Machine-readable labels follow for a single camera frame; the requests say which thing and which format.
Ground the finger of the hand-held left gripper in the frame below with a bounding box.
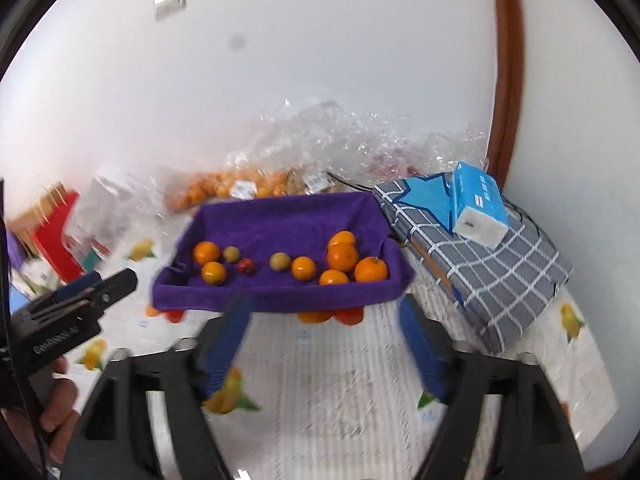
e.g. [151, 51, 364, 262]
[60, 271, 104, 299]
[22, 268, 138, 329]

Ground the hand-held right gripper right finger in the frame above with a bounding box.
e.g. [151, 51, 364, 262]
[397, 294, 586, 480]

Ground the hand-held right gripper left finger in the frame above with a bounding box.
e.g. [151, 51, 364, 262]
[60, 292, 253, 480]

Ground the large orange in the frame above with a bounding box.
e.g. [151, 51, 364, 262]
[354, 256, 389, 283]

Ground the purple towel-lined tray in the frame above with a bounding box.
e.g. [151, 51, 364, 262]
[151, 191, 416, 314]

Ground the person's left hand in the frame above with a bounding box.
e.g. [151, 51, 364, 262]
[39, 359, 79, 464]

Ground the red box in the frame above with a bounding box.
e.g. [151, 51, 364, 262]
[31, 192, 87, 282]

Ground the white printed table cover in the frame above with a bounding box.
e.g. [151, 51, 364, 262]
[10, 175, 621, 480]

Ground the grey plaid pouch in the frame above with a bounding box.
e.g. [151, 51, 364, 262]
[372, 172, 575, 353]

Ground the clear bag of oranges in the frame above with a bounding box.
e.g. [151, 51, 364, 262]
[170, 170, 296, 211]

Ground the blue tissue pack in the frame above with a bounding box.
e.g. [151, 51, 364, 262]
[451, 161, 510, 250]

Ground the crumpled clear plastic bag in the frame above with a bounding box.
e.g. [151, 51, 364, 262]
[225, 100, 488, 196]

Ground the black cable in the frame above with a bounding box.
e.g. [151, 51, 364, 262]
[327, 172, 373, 193]

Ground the brown wooden door frame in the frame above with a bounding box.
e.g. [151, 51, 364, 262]
[486, 0, 526, 178]

